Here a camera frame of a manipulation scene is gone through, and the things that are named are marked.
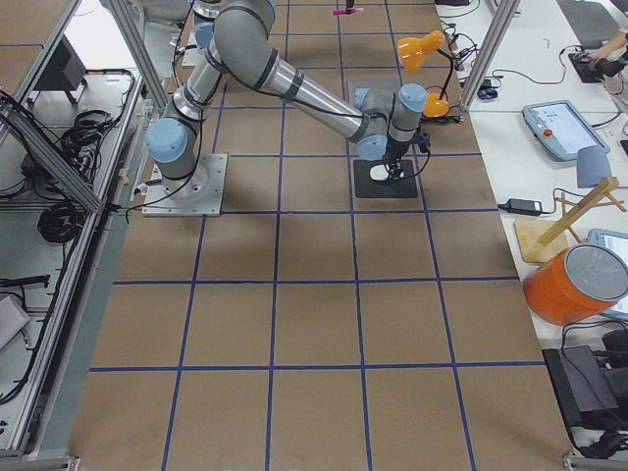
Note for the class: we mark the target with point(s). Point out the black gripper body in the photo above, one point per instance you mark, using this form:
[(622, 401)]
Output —
[(393, 158)]

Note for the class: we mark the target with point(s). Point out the white computer mouse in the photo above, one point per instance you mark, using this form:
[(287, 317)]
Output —
[(378, 173)]

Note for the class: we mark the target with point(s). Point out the pink highlighter pen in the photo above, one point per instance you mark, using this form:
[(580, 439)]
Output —
[(347, 12)]

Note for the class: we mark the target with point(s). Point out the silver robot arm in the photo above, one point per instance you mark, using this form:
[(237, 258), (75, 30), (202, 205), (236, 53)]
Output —
[(209, 10), (381, 124)]

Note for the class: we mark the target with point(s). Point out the black mousepad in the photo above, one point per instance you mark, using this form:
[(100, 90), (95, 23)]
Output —
[(366, 187)]

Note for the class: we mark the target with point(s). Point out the person hand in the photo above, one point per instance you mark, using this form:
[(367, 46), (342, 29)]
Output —
[(599, 57)]

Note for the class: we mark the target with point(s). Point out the black power adapter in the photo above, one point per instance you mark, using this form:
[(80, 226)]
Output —
[(523, 207)]

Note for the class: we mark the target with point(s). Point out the wooden stand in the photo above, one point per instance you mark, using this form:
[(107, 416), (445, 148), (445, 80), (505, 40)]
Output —
[(539, 241)]

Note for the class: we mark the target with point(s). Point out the blue teach pendant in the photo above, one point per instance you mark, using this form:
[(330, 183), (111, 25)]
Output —
[(561, 129), (615, 245)]

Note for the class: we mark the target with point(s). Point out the orange cylinder container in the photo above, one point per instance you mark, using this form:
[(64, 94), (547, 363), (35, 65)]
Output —
[(571, 286)]

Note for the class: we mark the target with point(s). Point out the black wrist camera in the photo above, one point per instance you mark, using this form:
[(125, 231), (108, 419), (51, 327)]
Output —
[(423, 140)]

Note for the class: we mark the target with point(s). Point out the aluminium frame post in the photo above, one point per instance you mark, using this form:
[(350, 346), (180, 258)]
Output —
[(491, 42)]

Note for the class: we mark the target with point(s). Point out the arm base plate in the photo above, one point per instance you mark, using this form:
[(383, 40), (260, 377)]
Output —
[(201, 196)]

